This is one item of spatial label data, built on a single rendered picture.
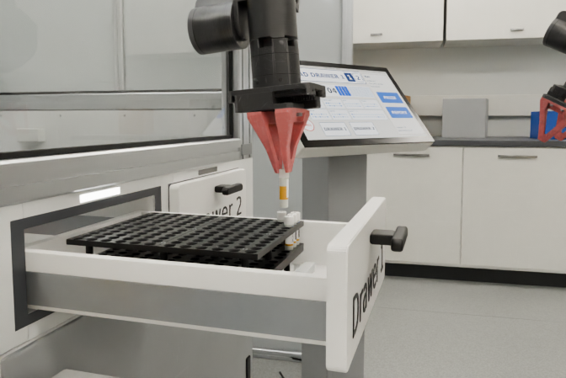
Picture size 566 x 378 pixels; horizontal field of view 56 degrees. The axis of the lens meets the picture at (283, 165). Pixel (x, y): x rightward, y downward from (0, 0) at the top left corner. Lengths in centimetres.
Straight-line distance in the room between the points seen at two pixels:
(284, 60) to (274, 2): 6
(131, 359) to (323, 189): 87
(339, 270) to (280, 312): 7
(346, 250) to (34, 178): 34
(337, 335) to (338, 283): 4
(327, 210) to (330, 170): 11
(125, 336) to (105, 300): 23
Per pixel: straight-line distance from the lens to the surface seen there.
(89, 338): 73
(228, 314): 51
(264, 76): 61
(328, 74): 158
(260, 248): 55
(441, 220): 349
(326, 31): 220
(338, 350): 47
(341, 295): 45
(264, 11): 62
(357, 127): 148
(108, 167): 72
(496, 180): 348
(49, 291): 61
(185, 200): 86
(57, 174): 65
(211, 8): 66
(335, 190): 154
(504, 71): 419
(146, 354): 85
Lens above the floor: 103
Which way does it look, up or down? 5 degrees down
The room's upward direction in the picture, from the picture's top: straight up
